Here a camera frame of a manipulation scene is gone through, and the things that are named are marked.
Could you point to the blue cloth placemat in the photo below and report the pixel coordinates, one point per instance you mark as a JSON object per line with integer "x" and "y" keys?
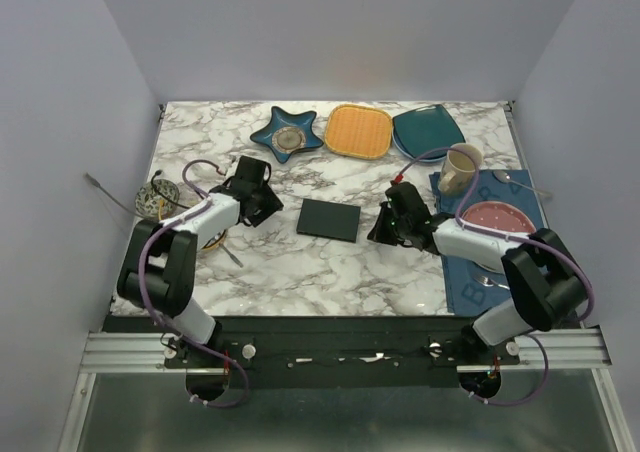
{"x": 465, "y": 297}

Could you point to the black mounting base plate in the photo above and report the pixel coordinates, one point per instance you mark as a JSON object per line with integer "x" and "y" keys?
{"x": 252, "y": 350}

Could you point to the teal square plate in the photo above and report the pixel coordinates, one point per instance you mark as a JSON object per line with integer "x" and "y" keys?
{"x": 428, "y": 128}

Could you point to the orange woven square tray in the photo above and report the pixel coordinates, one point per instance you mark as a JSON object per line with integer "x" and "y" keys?
{"x": 358, "y": 132}

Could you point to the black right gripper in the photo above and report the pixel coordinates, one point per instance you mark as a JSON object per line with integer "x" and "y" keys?
{"x": 379, "y": 232}

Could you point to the metal fork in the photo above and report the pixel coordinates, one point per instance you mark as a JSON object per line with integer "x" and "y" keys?
{"x": 489, "y": 282}

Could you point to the metal spoon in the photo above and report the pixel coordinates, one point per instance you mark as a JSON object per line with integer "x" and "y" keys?
{"x": 503, "y": 177}

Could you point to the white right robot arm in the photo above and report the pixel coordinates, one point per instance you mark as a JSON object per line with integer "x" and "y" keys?
{"x": 545, "y": 283}

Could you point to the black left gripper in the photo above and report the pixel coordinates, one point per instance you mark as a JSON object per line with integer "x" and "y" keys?
{"x": 272, "y": 204}

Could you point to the small floral patterned bowl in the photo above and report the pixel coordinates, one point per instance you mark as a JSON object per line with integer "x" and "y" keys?
{"x": 158, "y": 197}

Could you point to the blue star-shaped dish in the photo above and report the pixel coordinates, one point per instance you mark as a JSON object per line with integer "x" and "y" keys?
{"x": 287, "y": 134}

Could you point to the pink dotted plate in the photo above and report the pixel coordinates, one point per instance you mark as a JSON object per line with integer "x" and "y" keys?
{"x": 499, "y": 216}

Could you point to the black network switch box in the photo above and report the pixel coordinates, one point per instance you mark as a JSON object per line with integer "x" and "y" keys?
{"x": 329, "y": 220}

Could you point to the aluminium rail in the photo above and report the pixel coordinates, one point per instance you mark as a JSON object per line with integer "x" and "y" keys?
{"x": 143, "y": 353}

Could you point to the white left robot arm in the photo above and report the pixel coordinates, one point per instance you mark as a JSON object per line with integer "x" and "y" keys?
{"x": 158, "y": 271}

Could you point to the beige ceramic mug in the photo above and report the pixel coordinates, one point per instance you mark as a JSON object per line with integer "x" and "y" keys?
{"x": 458, "y": 169}

